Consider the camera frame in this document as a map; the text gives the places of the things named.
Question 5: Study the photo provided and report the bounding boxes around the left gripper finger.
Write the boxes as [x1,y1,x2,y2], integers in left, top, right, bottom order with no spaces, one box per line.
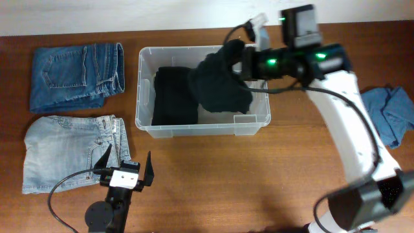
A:
[94,144,112,169]
[143,151,155,186]

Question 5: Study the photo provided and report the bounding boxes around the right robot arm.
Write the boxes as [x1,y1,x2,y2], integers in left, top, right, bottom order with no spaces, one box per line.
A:
[241,5,413,232]

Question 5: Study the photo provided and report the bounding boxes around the clear plastic storage bin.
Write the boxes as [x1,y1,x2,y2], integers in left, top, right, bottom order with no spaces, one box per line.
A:
[135,45,271,139]

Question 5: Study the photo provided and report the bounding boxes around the light blue folded jeans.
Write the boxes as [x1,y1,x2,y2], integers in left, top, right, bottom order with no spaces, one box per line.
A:
[22,115,131,194]

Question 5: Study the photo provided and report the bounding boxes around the dark green garment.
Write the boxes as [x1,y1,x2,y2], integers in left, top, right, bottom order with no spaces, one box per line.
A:
[187,39,253,114]

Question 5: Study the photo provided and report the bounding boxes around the dark blue folded jeans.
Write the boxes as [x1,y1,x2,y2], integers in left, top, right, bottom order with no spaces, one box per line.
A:
[29,43,125,114]

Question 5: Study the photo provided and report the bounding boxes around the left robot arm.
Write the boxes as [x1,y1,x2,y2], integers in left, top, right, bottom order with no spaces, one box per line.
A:
[85,146,155,233]

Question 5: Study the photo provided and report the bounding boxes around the blue shirt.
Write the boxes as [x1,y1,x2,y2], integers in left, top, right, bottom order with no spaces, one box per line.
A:
[362,87,413,149]

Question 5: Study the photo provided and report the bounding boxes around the black garment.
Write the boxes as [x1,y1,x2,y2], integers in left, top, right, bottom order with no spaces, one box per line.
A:
[151,67,199,126]

